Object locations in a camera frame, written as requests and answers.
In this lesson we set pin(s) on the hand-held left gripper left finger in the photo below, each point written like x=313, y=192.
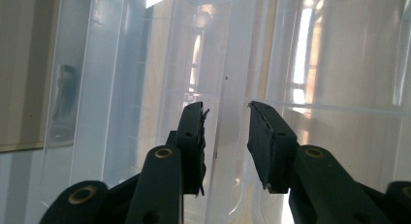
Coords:
x=190, y=153

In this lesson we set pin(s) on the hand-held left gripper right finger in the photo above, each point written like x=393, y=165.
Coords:
x=274, y=153

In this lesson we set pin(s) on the clear plastic storage box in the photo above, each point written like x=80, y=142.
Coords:
x=339, y=72

